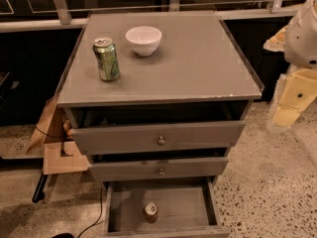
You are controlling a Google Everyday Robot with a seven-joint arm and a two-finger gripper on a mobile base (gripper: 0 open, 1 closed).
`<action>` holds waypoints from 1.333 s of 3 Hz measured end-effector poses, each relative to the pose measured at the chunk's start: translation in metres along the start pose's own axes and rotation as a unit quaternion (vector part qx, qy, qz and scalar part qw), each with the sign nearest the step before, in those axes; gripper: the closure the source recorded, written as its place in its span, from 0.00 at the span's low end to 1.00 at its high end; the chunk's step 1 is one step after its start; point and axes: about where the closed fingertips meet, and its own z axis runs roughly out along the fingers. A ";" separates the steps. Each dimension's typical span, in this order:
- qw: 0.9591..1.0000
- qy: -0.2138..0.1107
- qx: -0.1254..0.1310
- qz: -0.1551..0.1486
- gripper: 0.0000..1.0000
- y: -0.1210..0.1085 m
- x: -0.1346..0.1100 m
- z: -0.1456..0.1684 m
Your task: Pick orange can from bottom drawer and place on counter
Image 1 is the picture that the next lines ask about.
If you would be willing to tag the green soda can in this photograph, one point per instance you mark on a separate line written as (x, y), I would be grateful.
(106, 55)

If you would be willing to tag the metal window railing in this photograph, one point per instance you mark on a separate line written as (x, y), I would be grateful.
(29, 15)

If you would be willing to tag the grey top drawer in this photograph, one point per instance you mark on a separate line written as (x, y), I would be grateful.
(158, 137)

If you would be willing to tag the white ceramic bowl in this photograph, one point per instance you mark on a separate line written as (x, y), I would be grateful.
(144, 40)

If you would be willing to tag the grey middle drawer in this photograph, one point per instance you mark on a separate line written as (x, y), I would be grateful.
(159, 169)

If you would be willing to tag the orange soda can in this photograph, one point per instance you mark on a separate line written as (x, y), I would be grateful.
(151, 212)

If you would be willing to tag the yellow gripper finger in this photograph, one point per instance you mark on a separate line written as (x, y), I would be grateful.
(284, 117)
(277, 42)

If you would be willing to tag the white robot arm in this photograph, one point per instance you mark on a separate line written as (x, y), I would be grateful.
(300, 51)

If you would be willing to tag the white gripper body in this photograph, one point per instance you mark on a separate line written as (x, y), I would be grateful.
(302, 39)

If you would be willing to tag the grey bottom drawer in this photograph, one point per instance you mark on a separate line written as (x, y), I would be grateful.
(186, 209)

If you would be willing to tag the grey wooden drawer cabinet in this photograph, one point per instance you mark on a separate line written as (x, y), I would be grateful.
(197, 74)

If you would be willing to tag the grey drawer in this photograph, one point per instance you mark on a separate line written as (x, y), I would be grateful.
(186, 209)
(159, 169)
(158, 137)

